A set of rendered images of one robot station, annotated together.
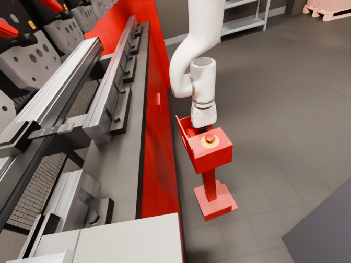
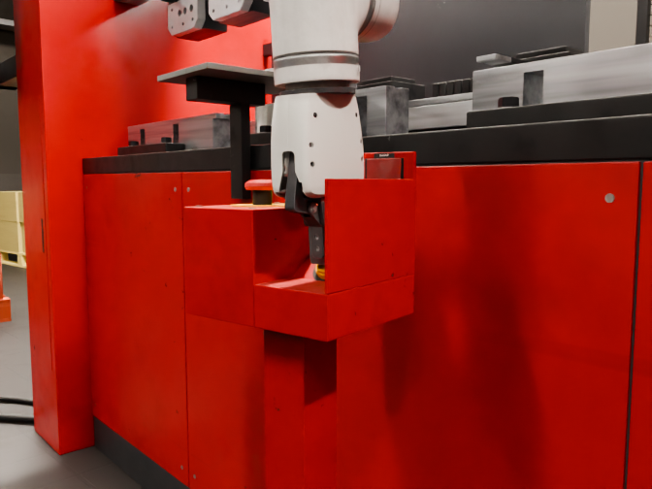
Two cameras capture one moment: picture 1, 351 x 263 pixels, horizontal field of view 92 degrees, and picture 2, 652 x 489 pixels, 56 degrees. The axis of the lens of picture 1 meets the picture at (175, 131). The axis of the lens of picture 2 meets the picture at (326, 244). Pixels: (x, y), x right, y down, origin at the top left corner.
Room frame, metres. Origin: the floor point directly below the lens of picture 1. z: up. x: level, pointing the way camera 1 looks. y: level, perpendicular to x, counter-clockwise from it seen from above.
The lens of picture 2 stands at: (0.94, -0.59, 0.81)
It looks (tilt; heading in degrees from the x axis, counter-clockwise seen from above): 6 degrees down; 132
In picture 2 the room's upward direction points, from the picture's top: straight up
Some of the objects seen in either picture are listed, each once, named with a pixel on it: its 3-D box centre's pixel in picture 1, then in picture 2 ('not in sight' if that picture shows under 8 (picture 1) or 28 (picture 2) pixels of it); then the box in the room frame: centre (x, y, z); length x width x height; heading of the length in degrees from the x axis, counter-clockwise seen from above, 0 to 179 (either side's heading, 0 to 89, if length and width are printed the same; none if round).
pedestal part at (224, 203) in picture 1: (215, 198); not in sight; (0.46, -0.14, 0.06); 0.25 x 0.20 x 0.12; 94
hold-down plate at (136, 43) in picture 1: (135, 45); not in sight; (1.44, 0.10, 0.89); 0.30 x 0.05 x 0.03; 173
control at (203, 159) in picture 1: (203, 138); (300, 233); (0.46, -0.11, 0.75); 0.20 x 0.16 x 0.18; 4
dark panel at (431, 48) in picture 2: not in sight; (392, 70); (-0.12, 0.86, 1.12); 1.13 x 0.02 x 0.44; 173
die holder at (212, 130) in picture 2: not in sight; (177, 139); (-0.49, 0.39, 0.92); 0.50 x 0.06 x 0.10; 173
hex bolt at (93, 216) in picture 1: (93, 217); not in sight; (0.19, 0.25, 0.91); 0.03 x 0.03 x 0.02
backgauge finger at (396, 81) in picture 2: not in sight; (366, 88); (0.08, 0.49, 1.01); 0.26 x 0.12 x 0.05; 83
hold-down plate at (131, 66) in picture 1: (130, 68); not in sight; (1.04, 0.15, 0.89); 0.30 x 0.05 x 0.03; 173
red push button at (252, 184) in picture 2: (209, 139); (262, 195); (0.41, -0.12, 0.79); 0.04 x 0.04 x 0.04
